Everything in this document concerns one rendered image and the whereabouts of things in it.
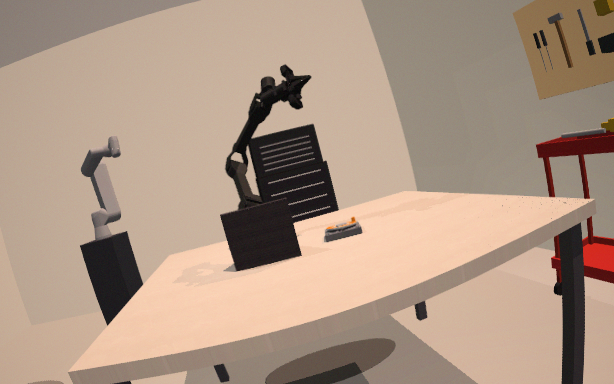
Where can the orange round plate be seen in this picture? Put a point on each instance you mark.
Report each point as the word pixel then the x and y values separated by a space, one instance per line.
pixel 344 226

